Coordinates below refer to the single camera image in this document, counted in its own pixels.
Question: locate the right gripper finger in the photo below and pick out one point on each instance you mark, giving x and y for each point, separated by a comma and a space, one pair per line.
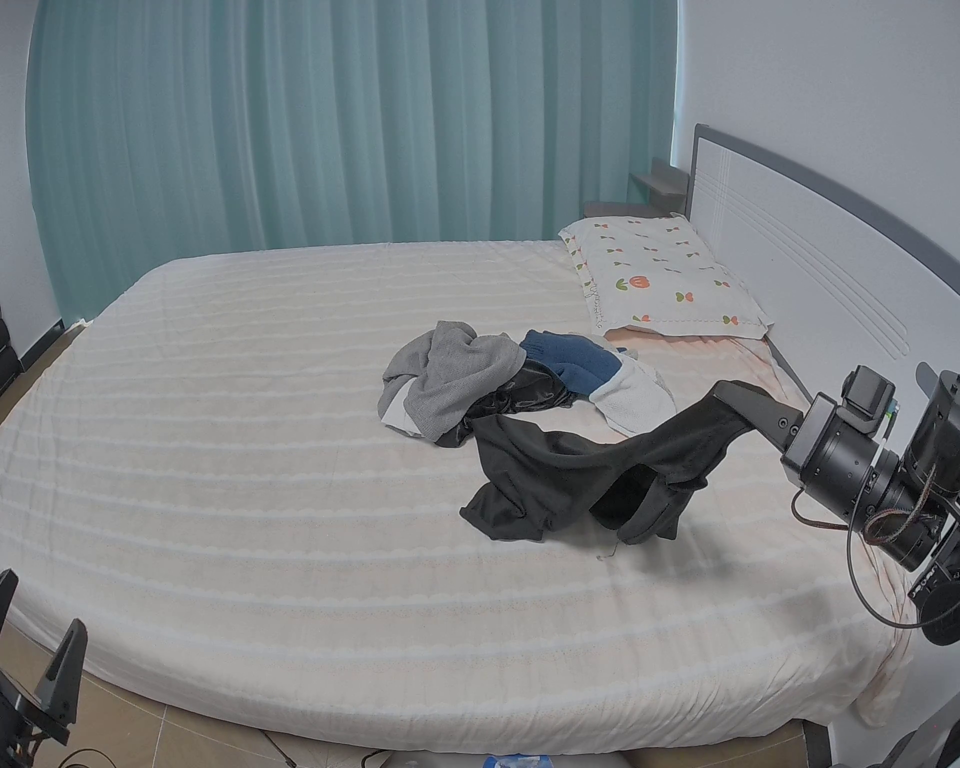
772, 416

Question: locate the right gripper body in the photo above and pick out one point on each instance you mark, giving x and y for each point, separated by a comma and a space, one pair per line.
832, 457

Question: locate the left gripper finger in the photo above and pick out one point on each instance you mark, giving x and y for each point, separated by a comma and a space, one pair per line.
6, 600
64, 682

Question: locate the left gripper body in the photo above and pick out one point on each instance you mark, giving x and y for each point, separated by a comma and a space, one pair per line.
30, 724

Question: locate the black T-shirt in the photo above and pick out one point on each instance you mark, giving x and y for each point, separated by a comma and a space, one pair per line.
570, 465

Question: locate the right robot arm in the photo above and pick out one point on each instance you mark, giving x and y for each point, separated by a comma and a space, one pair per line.
934, 442

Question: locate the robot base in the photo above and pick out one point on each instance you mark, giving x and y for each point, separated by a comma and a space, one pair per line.
517, 762

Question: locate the bed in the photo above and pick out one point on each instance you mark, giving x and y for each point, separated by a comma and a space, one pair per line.
262, 450

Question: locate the pile of clothes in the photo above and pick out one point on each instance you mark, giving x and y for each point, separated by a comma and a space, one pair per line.
450, 367

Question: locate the white printed pillow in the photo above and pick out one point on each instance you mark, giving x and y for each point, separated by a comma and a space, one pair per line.
660, 277

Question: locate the dark grey chest of drawers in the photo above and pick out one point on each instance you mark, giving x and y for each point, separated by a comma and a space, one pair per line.
6, 352

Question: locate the blue-green curtain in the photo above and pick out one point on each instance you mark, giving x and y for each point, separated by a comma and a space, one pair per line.
337, 112

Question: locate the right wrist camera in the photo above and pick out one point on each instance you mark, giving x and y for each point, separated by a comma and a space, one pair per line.
870, 390

